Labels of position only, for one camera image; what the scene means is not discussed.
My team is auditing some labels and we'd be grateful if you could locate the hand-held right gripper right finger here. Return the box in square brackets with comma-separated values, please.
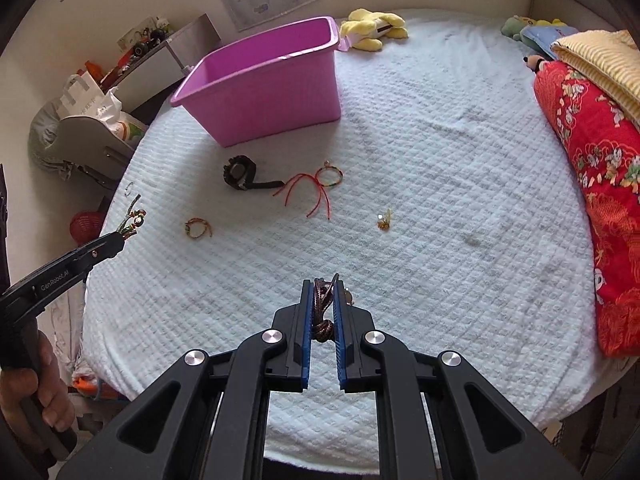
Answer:
[332, 280, 583, 480]

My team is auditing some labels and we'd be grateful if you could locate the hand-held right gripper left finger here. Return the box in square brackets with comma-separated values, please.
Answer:
[55, 279, 315, 480]

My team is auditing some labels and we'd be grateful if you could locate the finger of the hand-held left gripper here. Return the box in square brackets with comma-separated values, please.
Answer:
[75, 234, 126, 273]

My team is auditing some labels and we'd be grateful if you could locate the dark cord silver charm pendant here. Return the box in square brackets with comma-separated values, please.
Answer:
[311, 272, 356, 345]

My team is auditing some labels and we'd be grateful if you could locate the gold beaded bracelet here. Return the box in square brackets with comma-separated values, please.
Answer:
[116, 195, 147, 240]

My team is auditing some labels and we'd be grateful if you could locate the brown braided bracelet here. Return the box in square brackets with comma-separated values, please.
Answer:
[184, 217, 213, 240]

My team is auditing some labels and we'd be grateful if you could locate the black wrist watch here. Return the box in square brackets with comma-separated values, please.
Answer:
[222, 155, 285, 192]

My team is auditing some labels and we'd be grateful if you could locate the red string bracelet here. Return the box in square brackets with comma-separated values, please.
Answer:
[272, 160, 344, 220]

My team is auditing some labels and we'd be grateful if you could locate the pink plastic bin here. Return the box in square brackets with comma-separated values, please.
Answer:
[170, 16, 351, 148]

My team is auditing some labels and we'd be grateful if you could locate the person's left hand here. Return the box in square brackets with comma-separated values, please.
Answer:
[0, 332, 77, 441]

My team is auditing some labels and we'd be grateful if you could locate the red mesh basket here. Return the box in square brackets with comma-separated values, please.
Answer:
[69, 210, 108, 245]

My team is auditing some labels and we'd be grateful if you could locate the white quilted cloth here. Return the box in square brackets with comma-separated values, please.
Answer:
[55, 285, 93, 376]

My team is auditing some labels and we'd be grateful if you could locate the grey cloth bag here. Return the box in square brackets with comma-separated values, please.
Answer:
[27, 100, 68, 178]

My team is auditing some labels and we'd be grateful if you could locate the white printed plastic bag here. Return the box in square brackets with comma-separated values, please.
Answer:
[97, 87, 148, 143]

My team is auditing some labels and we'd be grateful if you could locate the white paper bag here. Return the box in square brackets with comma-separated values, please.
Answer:
[54, 72, 106, 121]

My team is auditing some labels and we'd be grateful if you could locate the grey cabinet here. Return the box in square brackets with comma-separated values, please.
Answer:
[100, 14, 223, 111]

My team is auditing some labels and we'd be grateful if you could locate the red printed quilt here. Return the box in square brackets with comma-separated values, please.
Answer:
[532, 60, 640, 358]

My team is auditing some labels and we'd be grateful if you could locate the panda plush toy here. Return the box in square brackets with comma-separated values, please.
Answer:
[524, 52, 556, 76]

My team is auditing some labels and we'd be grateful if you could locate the green yellow plush toy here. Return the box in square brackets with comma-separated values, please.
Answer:
[501, 15, 568, 41]

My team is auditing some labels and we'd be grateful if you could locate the yellow striped blanket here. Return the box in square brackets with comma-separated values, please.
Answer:
[550, 30, 640, 128]

